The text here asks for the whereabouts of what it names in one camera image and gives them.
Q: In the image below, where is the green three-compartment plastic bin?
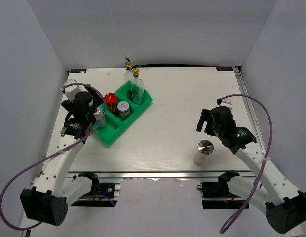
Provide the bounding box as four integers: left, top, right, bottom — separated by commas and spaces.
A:
95, 84, 152, 146

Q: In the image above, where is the glass bottle with dark sauce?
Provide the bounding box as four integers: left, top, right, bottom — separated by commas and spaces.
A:
124, 57, 133, 101

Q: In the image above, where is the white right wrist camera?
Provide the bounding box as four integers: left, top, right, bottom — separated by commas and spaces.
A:
217, 98, 233, 112

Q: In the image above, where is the white shaker blue label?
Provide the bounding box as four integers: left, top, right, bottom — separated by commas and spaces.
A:
94, 107, 107, 129

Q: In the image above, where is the right blue logo sticker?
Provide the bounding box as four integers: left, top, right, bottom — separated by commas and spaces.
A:
216, 67, 234, 72

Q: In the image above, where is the blue logo sticker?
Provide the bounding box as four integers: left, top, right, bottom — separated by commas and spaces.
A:
70, 69, 87, 73
216, 67, 234, 72

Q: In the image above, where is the left blue logo sticker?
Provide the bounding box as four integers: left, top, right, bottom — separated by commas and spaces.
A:
70, 69, 87, 73

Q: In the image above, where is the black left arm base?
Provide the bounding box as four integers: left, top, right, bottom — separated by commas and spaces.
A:
72, 172, 119, 207

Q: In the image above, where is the white shaker silver lid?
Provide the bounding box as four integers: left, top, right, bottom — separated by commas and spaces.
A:
193, 140, 214, 165

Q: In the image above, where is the white lid spice jar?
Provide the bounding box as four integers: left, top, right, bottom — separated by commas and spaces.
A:
117, 101, 130, 119

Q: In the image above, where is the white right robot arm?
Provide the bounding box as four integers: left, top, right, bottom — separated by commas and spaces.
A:
196, 106, 306, 234

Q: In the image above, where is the red cap sauce bottle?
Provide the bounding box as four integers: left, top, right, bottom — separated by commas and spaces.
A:
104, 93, 118, 114

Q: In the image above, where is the aluminium table frame rail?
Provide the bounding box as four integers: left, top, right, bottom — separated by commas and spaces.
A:
233, 66, 273, 158

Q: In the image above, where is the clear glass bottle gold spout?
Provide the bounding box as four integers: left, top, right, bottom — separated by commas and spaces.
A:
131, 65, 145, 106

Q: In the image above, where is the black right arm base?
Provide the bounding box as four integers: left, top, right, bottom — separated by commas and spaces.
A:
196, 170, 245, 210

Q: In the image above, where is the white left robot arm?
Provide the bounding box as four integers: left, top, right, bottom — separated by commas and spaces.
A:
20, 84, 102, 226

